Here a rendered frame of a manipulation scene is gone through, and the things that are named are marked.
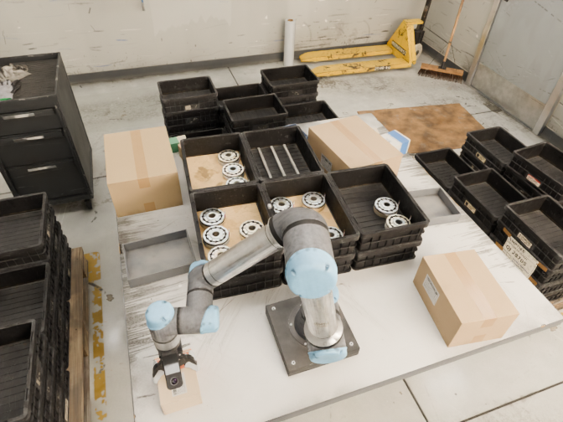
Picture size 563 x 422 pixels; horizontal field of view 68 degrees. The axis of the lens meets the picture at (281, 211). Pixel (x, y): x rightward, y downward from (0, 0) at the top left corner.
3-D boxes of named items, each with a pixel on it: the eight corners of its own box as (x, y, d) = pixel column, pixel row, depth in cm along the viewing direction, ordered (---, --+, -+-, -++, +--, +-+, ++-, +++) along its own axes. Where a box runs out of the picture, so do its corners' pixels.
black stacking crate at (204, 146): (259, 202, 188) (259, 182, 181) (193, 213, 182) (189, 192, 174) (241, 151, 216) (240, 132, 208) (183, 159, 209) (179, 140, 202)
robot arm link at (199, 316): (218, 288, 119) (178, 290, 118) (217, 325, 112) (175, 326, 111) (220, 303, 125) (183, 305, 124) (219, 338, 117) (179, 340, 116)
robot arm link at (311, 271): (341, 322, 139) (327, 214, 100) (349, 366, 129) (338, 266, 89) (306, 327, 140) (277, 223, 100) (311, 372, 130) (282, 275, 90)
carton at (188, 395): (202, 403, 134) (200, 393, 129) (164, 415, 131) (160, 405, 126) (193, 358, 145) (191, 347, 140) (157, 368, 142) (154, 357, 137)
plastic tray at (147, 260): (130, 288, 166) (127, 280, 162) (124, 251, 179) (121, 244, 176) (198, 270, 173) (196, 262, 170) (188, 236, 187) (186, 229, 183)
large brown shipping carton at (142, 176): (113, 167, 221) (103, 134, 207) (171, 157, 229) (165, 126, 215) (117, 218, 194) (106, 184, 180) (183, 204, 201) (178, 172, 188)
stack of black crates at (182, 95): (214, 126, 355) (209, 74, 325) (222, 145, 335) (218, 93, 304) (165, 132, 345) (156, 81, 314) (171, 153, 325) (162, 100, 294)
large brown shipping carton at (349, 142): (306, 157, 232) (308, 126, 219) (350, 145, 243) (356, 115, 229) (346, 202, 207) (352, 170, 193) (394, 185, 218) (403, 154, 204)
